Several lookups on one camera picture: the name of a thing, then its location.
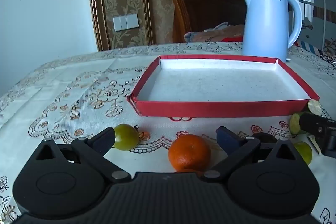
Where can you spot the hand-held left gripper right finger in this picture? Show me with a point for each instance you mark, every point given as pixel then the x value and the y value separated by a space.
pixel 226 138

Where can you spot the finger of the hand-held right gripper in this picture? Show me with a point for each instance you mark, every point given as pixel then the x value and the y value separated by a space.
pixel 312 123

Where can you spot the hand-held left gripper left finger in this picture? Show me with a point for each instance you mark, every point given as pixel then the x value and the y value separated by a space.
pixel 105 140

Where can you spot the lime slice piece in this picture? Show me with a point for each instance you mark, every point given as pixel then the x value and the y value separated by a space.
pixel 314 107

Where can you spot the cut green lime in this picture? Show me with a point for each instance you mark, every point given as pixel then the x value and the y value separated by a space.
pixel 294 123

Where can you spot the green tomato with dry calyx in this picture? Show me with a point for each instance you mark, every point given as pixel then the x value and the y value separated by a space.
pixel 127 137

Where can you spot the smooth green tomato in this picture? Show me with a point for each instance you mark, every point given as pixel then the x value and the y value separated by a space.
pixel 304 151

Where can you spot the orange tangerine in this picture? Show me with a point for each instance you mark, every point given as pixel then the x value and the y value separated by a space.
pixel 189 153

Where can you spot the red cardboard box tray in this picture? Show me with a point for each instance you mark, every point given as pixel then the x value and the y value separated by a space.
pixel 210 82

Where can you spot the dark patterned cloth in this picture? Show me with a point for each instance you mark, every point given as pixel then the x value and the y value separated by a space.
pixel 328 59

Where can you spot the embroidered lace tablecloth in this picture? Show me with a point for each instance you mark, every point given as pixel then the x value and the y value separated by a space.
pixel 65 82

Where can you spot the striped cloth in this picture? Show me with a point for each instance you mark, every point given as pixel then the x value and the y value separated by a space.
pixel 307 46

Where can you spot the red cloth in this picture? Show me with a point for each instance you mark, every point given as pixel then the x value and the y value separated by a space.
pixel 231 39

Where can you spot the patterned pillow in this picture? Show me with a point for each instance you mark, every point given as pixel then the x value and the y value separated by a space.
pixel 210 35

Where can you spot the white electric kettle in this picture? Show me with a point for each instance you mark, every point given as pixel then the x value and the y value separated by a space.
pixel 262 24

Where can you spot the wooden chair with clothes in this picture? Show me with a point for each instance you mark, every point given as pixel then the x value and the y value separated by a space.
pixel 204 11

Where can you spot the white wall switch panel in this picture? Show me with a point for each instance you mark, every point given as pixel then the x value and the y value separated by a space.
pixel 125 22

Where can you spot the golden wall trim frame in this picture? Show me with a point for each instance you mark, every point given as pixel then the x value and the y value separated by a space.
pixel 95 3

